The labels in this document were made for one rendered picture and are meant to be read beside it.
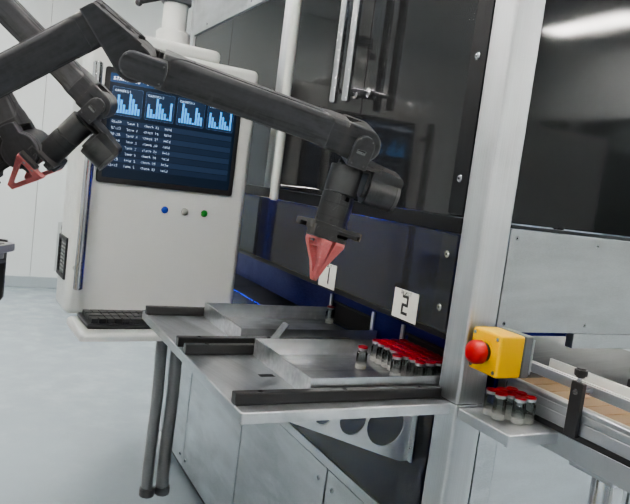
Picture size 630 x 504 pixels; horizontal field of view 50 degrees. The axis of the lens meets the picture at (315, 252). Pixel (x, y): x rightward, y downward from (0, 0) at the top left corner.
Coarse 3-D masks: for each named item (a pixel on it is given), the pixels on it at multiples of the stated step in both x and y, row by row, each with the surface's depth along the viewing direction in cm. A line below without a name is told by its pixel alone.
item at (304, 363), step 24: (264, 360) 130; (288, 360) 134; (312, 360) 137; (336, 360) 139; (312, 384) 113; (336, 384) 115; (360, 384) 117; (384, 384) 119; (408, 384) 121; (432, 384) 124
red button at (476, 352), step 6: (468, 342) 112; (474, 342) 111; (480, 342) 111; (468, 348) 111; (474, 348) 110; (480, 348) 110; (486, 348) 110; (468, 354) 111; (474, 354) 110; (480, 354) 110; (486, 354) 110; (468, 360) 112; (474, 360) 110; (480, 360) 110
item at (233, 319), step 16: (208, 304) 164; (224, 304) 167; (240, 304) 169; (256, 304) 172; (224, 320) 152; (240, 320) 166; (256, 320) 168; (272, 320) 170; (288, 320) 173; (304, 320) 176; (320, 320) 178; (288, 336) 148; (304, 336) 149; (320, 336) 151; (336, 336) 153; (352, 336) 155; (368, 336) 157
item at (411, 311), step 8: (400, 288) 136; (400, 296) 136; (416, 296) 131; (400, 304) 136; (408, 304) 133; (416, 304) 131; (392, 312) 138; (408, 312) 133; (416, 312) 131; (408, 320) 133
